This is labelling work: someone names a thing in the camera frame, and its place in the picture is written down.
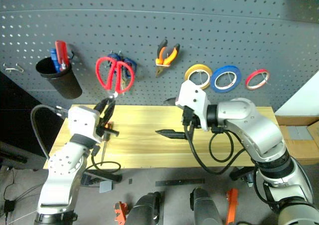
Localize long black flat strip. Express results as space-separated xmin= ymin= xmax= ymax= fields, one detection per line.
xmin=155 ymin=178 xmax=206 ymax=188

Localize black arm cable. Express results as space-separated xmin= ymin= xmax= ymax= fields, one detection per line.
xmin=183 ymin=124 xmax=247 ymax=175
xmin=84 ymin=145 xmax=122 ymax=173

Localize orange black pliers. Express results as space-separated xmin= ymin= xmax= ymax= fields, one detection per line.
xmin=155 ymin=39 xmax=180 ymax=78

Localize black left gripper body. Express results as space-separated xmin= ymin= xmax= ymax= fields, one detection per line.
xmin=95 ymin=109 xmax=113 ymax=138

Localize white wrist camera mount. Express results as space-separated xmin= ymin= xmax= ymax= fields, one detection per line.
xmin=67 ymin=105 xmax=103 ymax=144
xmin=175 ymin=80 xmax=211 ymax=132

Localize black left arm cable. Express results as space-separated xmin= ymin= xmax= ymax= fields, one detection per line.
xmin=84 ymin=145 xmax=122 ymax=173

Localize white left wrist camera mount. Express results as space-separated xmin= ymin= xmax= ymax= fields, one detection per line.
xmin=67 ymin=105 xmax=103 ymax=144

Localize grey corrugated hose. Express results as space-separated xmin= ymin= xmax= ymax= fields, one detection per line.
xmin=30 ymin=104 xmax=68 ymax=159

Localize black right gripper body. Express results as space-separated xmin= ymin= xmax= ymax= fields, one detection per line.
xmin=181 ymin=106 xmax=201 ymax=137

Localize blue tape roll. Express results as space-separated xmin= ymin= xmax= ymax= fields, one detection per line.
xmin=210 ymin=65 xmax=242 ymax=94

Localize black power adapter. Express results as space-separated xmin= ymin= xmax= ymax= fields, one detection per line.
xmin=3 ymin=199 xmax=16 ymax=214

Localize black cabinet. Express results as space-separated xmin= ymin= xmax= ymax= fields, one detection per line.
xmin=0 ymin=69 xmax=66 ymax=171

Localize grey square plate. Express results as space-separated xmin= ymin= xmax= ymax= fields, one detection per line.
xmin=99 ymin=181 xmax=113 ymax=194

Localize short orange plastic part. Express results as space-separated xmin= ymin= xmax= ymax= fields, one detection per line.
xmin=113 ymin=201 xmax=128 ymax=225

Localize yellow tape roll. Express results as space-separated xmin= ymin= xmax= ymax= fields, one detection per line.
xmin=184 ymin=64 xmax=213 ymax=90

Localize black plastic cup holder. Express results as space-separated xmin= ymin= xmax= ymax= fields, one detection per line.
xmin=35 ymin=56 xmax=83 ymax=99

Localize blue handled screwdriver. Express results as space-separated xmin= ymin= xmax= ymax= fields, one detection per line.
xmin=50 ymin=48 xmax=61 ymax=73

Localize blue handled tool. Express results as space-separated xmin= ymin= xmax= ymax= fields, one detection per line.
xmin=107 ymin=50 xmax=138 ymax=86

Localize red handled scissors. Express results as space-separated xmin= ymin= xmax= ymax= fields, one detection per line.
xmin=95 ymin=56 xmax=136 ymax=96

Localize red tape roll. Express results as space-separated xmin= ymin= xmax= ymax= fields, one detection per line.
xmin=245 ymin=69 xmax=271 ymax=91

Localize long orange plastic part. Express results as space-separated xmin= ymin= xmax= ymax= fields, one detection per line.
xmin=225 ymin=188 xmax=239 ymax=225

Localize dark rounded shape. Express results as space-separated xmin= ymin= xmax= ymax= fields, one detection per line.
xmin=190 ymin=187 xmax=223 ymax=225
xmin=126 ymin=191 xmax=165 ymax=225

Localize thin black floor cable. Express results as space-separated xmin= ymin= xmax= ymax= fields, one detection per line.
xmin=2 ymin=166 xmax=44 ymax=225

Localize brown cardboard box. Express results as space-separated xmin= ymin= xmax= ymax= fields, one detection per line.
xmin=275 ymin=114 xmax=319 ymax=166

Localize orange black handled screwdriver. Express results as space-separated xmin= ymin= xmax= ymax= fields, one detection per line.
xmin=100 ymin=121 xmax=119 ymax=166

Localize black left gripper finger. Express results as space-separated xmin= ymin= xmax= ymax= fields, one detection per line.
xmin=102 ymin=96 xmax=117 ymax=125
xmin=93 ymin=97 xmax=112 ymax=115

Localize grey metal pegboard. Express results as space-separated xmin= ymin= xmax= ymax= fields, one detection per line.
xmin=0 ymin=0 xmax=319 ymax=112

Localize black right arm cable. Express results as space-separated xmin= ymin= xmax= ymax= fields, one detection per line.
xmin=183 ymin=124 xmax=247 ymax=175

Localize silver wire pegboard hook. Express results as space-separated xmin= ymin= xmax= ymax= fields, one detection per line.
xmin=3 ymin=62 xmax=24 ymax=73

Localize black table foot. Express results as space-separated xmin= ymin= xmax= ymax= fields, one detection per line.
xmin=81 ymin=170 xmax=123 ymax=187
xmin=228 ymin=165 xmax=258 ymax=188

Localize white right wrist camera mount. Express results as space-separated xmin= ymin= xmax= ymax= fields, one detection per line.
xmin=175 ymin=80 xmax=211 ymax=132

